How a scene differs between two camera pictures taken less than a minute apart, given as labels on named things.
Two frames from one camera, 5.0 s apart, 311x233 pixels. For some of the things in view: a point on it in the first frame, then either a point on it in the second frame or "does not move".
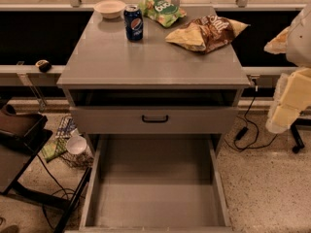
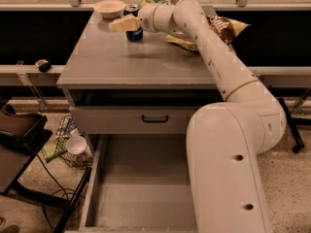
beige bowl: x=110 y=9 does not move
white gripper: x=300 y=41 -> x=146 y=18
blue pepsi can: x=133 y=21 does not move
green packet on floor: x=53 y=149 does not move
